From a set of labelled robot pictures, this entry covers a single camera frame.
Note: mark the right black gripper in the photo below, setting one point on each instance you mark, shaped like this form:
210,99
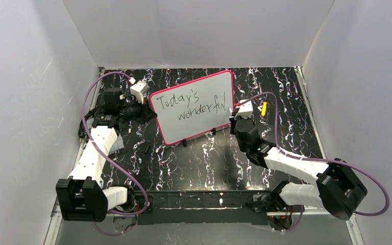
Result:
236,124

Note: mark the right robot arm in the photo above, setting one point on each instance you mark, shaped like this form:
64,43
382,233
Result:
331,186

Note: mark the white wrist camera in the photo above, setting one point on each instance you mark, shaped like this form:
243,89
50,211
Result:
139,90
244,109

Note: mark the pink framed whiteboard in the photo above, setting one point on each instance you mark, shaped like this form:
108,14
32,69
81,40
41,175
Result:
194,107

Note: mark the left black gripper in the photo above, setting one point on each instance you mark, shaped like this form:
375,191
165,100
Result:
146,110

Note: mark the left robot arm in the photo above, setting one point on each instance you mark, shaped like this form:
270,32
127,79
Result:
80,196

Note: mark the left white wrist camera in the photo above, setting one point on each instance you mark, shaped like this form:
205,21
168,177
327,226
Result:
139,90

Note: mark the black wire board stand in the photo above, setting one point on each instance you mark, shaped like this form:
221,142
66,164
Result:
185,141

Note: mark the clear plastic organizer box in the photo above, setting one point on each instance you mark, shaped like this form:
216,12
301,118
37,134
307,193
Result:
118,145

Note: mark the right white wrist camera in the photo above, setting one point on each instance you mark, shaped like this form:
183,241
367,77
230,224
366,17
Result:
244,109

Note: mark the yellow marker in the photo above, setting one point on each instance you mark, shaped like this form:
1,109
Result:
263,109

